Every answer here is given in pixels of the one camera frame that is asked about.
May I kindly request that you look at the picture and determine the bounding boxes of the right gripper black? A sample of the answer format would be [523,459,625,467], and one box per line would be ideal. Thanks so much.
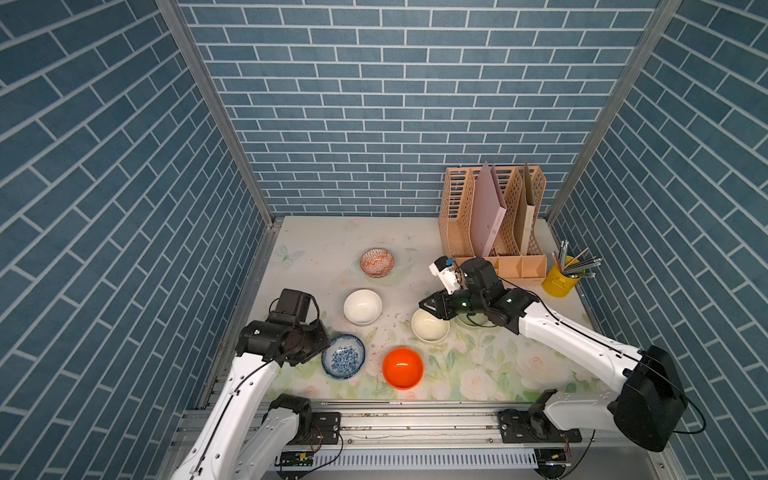
[417,287,486,320]

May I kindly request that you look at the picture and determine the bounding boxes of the cream bowl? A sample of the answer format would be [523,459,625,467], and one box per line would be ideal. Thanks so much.
[410,309,450,343]

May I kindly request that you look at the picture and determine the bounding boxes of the blue floral patterned bowl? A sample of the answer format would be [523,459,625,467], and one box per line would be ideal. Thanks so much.
[321,333,366,380]

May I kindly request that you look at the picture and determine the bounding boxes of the red patterned bowl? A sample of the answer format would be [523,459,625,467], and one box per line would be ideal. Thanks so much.
[359,248,395,278]

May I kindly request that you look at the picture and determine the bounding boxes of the white bowl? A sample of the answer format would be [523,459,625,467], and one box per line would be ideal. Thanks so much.
[343,289,383,326]

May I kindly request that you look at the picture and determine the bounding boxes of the light green bowl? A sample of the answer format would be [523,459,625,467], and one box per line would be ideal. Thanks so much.
[455,313,495,329]

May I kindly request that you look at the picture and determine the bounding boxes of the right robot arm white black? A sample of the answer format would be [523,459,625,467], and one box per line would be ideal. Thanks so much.
[419,287,688,452]

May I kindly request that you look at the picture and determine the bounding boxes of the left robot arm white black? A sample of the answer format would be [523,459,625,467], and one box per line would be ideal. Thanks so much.
[172,319,330,479]

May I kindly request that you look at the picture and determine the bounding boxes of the orange bowl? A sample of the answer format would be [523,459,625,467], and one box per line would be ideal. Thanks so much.
[382,347,424,390]

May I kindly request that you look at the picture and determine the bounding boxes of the peach plastic file organizer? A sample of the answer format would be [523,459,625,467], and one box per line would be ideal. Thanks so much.
[438,165,547,279]

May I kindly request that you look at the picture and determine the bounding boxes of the pink folder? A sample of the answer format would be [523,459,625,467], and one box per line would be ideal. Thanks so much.
[470,164,507,257]

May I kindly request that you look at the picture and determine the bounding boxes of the yellow pen cup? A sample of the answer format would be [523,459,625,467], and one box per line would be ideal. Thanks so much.
[541,255,580,298]

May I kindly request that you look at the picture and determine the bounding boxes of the beige folder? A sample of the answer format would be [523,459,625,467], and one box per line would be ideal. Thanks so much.
[514,163,535,256]

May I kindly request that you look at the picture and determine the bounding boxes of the green circuit board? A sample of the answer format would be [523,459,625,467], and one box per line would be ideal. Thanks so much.
[275,451,314,471]

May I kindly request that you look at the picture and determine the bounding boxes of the pens bundle in cup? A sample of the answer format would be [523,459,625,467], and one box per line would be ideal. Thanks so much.
[553,240,604,280]

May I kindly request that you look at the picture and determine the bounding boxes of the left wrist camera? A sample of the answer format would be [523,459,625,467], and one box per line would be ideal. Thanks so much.
[267,289,318,327]

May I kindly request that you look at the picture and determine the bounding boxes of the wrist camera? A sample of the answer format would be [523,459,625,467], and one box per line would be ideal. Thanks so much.
[429,256,503,295]
[267,289,318,327]

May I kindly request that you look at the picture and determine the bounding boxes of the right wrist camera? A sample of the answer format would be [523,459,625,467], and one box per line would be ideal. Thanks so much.
[429,256,503,295]

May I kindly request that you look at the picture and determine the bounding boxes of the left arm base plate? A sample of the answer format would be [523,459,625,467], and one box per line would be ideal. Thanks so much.
[294,412,341,448]

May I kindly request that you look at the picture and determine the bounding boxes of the aluminium mounting rail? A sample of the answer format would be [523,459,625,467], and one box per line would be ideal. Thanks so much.
[173,400,667,451]

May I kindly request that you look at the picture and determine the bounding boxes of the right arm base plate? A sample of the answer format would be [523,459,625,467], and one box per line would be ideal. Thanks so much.
[497,409,582,444]

